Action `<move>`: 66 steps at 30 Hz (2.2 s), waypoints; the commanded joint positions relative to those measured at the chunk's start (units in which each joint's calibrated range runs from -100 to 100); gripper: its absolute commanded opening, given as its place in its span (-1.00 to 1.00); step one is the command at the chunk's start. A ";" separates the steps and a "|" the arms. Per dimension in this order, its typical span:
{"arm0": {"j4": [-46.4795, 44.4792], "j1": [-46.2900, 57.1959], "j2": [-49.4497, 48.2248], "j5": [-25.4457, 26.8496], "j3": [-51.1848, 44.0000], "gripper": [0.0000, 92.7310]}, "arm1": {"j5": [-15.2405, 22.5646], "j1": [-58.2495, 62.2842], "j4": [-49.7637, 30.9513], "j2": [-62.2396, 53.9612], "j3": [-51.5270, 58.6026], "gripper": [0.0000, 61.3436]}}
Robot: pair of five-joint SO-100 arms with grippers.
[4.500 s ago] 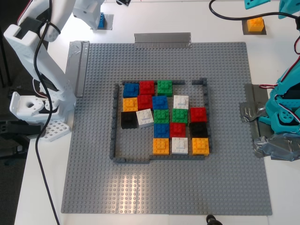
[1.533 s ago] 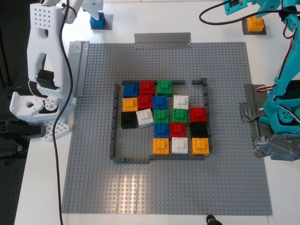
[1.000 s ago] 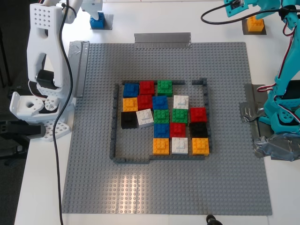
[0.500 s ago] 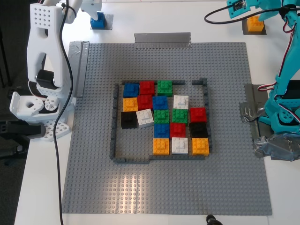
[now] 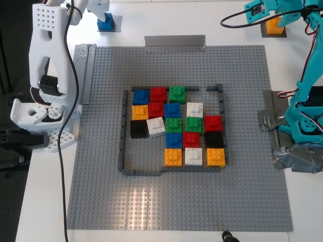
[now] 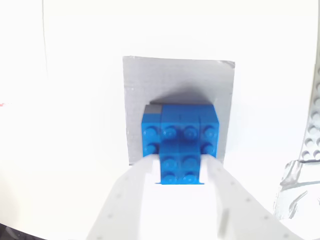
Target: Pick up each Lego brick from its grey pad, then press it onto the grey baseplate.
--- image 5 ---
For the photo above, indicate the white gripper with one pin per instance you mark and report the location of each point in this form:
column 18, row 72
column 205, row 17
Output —
column 99, row 10

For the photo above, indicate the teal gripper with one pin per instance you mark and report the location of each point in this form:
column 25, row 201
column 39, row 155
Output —
column 284, row 19

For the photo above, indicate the blue Lego cube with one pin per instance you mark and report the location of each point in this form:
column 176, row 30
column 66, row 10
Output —
column 173, row 140
column 140, row 97
column 109, row 24
column 172, row 110

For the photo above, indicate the orange Lego cube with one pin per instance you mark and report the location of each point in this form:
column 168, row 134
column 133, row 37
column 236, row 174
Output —
column 173, row 157
column 140, row 112
column 272, row 28
column 216, row 157

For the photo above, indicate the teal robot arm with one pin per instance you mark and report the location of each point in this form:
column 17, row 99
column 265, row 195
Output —
column 310, row 65

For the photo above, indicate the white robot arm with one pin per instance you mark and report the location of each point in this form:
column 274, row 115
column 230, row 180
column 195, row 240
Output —
column 40, row 37

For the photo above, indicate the red Lego cube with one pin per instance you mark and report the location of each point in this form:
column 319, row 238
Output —
column 213, row 123
column 156, row 109
column 191, row 139
column 158, row 94

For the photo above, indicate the green Lego cube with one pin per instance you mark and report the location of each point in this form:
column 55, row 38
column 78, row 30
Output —
column 177, row 94
column 193, row 124
column 173, row 124

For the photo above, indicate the black Lego cube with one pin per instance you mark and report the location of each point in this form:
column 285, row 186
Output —
column 138, row 129
column 214, row 140

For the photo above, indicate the white Lego cube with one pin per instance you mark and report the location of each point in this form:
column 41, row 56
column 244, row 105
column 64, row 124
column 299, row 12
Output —
column 194, row 109
column 193, row 156
column 156, row 126

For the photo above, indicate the square grey tape pad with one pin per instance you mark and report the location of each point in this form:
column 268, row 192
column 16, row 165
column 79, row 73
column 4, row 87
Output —
column 118, row 24
column 263, row 31

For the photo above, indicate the black table clamp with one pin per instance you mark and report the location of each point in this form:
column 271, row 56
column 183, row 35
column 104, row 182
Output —
column 15, row 140

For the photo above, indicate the grey Lego baseplate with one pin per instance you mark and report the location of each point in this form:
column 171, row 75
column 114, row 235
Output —
column 176, row 196

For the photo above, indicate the teal wrist camera box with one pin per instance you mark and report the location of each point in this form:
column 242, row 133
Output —
column 257, row 11

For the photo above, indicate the long grey duct tape strip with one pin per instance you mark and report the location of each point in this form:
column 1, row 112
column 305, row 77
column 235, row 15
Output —
column 85, row 75

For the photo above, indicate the wide grey duct tape strip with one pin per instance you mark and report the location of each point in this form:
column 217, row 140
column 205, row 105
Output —
column 176, row 43

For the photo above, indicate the crumpled grey duct tape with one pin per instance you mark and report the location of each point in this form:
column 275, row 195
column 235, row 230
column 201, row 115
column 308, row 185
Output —
column 270, row 121
column 297, row 158

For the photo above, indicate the dark grey Lego border frame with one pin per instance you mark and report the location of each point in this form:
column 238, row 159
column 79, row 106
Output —
column 141, row 172

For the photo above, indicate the black mount knob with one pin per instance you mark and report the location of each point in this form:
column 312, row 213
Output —
column 228, row 237

